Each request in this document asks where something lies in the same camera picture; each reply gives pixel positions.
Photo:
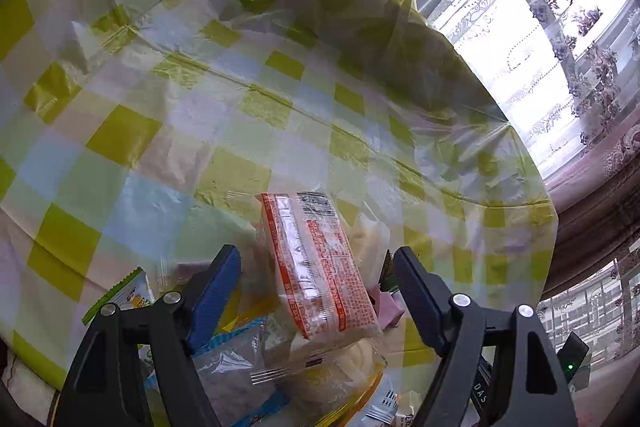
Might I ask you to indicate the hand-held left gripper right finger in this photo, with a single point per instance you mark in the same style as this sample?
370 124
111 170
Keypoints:
414 302

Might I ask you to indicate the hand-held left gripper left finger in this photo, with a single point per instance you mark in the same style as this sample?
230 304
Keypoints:
216 299

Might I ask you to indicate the pink dark printed snack packet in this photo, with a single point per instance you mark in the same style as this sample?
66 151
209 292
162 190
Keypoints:
387 309

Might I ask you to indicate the pale cake clear packet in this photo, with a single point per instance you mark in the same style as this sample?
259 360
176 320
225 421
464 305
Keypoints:
370 234

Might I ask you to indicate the round cake packet yellow strip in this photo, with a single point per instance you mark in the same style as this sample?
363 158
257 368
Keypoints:
345 362

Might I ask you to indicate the orange printed snack packet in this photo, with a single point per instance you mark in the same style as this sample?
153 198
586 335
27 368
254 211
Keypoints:
320 267

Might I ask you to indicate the white lace curtain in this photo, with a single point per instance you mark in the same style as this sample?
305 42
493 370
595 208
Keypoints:
500 32
595 317

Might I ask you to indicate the blue edged clear snack packet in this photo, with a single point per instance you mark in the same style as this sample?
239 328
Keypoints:
230 367

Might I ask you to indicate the green edged white snack packet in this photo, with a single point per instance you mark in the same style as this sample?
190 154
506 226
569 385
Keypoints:
127 294

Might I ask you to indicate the white printed snack packet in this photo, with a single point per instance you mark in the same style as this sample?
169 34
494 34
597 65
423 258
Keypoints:
384 407

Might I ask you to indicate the brown patterned curtain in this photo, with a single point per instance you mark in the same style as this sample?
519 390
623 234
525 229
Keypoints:
600 207

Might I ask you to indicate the yellow checked plastic tablecloth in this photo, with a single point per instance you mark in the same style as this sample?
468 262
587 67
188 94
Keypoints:
200 107

